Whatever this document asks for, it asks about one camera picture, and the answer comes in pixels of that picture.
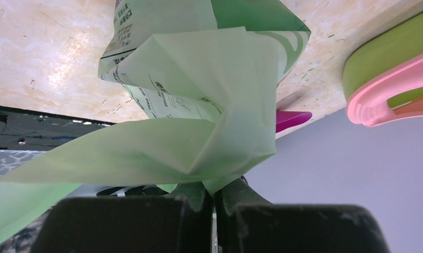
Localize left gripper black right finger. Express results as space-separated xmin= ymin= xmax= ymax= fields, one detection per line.
xmin=214 ymin=179 xmax=390 ymax=252

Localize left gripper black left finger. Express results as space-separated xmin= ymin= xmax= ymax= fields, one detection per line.
xmin=31 ymin=183 xmax=213 ymax=252

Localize magenta plastic litter scoop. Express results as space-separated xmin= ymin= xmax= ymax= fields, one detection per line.
xmin=276 ymin=111 xmax=312 ymax=133

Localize green cat litter bag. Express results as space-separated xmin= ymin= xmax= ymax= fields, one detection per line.
xmin=0 ymin=1 xmax=311 ymax=244

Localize pink and green litter box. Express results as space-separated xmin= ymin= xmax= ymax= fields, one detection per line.
xmin=342 ymin=12 xmax=423 ymax=127

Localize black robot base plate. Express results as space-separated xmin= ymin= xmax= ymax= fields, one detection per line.
xmin=0 ymin=106 xmax=113 ymax=151

